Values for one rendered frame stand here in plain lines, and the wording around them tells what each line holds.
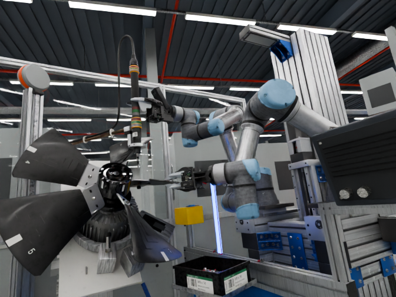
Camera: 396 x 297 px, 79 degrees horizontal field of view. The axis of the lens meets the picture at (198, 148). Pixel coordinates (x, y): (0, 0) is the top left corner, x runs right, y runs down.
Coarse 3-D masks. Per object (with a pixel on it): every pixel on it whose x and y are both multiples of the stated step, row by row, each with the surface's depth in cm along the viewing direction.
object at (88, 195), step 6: (90, 186) 82; (96, 186) 84; (84, 192) 80; (96, 192) 83; (90, 198) 81; (96, 198) 83; (102, 198) 85; (90, 204) 81; (102, 204) 85; (90, 210) 81; (96, 210) 82
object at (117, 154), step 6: (144, 138) 117; (150, 138) 116; (114, 144) 120; (126, 144) 115; (114, 150) 115; (120, 150) 112; (126, 150) 108; (132, 150) 106; (114, 156) 109; (120, 156) 106; (126, 156) 102; (114, 162) 103; (120, 162) 100
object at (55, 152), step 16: (32, 144) 91; (48, 144) 92; (64, 144) 92; (32, 160) 88; (48, 160) 89; (64, 160) 90; (80, 160) 90; (16, 176) 85; (32, 176) 87; (48, 176) 88; (64, 176) 88; (80, 176) 89
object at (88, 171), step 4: (88, 164) 90; (92, 164) 91; (88, 168) 90; (92, 168) 90; (96, 168) 90; (84, 172) 90; (88, 172) 90; (92, 172) 90; (96, 172) 90; (84, 176) 90; (92, 176) 90; (96, 176) 90; (80, 180) 89; (84, 180) 89; (88, 180) 90; (92, 180) 90; (96, 180) 90; (80, 184) 89; (84, 184) 89; (88, 184) 89
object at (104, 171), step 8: (104, 168) 87; (112, 168) 88; (120, 168) 89; (128, 168) 90; (104, 176) 83; (112, 176) 85; (120, 176) 87; (128, 176) 87; (104, 184) 82; (112, 184) 82; (120, 184) 83; (128, 184) 86; (104, 192) 84; (112, 192) 84; (120, 192) 85; (128, 192) 95; (104, 200) 88; (112, 200) 88; (128, 200) 92; (104, 208) 86; (112, 208) 87; (120, 208) 88
